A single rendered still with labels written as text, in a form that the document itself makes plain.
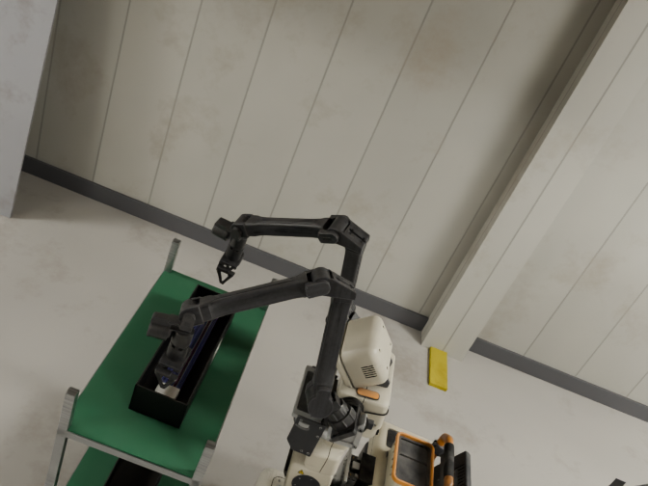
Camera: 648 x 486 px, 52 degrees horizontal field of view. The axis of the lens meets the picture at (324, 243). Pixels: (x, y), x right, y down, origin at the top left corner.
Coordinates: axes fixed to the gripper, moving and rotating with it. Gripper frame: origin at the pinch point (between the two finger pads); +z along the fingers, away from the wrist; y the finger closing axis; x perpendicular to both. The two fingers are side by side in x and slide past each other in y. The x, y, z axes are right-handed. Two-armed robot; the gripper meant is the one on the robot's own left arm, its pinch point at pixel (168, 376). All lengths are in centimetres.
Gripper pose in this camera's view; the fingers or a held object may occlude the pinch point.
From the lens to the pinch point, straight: 208.5
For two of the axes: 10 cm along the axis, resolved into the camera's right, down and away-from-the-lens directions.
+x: 9.2, 3.9, 0.4
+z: -3.6, 7.9, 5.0
